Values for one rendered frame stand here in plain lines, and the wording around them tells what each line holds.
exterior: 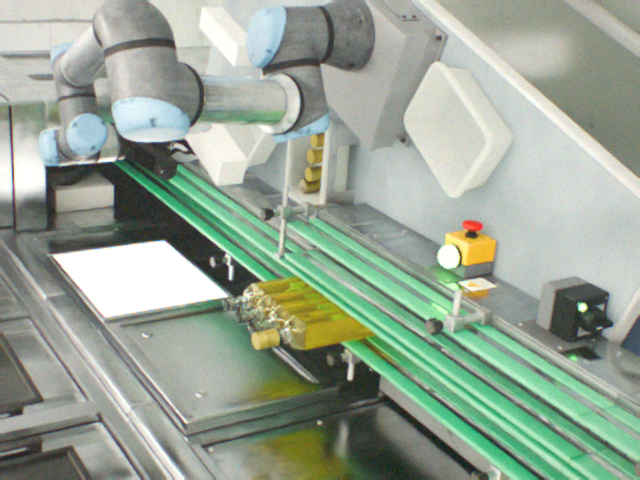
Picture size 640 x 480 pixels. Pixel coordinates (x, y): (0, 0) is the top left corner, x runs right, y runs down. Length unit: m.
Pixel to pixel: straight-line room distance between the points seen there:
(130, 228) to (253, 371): 0.97
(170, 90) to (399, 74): 0.56
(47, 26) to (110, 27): 4.05
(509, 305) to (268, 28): 0.69
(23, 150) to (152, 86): 1.27
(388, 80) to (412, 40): 0.09
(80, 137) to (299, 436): 0.71
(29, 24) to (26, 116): 2.87
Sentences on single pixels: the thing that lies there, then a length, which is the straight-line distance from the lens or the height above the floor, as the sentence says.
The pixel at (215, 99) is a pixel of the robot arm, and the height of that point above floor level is 1.27.
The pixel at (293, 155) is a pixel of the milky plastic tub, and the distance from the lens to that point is 2.34.
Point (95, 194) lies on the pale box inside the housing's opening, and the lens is 3.01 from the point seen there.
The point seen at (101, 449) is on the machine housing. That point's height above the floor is 1.47.
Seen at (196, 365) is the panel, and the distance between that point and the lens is 2.06.
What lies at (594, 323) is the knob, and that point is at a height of 0.81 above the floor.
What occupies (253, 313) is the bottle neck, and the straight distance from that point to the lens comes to 1.99.
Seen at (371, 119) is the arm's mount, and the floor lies 0.85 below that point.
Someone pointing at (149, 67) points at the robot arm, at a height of 1.41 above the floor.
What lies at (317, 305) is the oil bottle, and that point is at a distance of 1.99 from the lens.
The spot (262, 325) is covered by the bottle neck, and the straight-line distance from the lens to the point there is 1.94.
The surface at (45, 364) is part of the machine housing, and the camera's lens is 2.16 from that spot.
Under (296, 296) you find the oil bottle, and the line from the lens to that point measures 2.03.
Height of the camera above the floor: 1.98
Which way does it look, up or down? 30 degrees down
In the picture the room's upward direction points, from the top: 98 degrees counter-clockwise
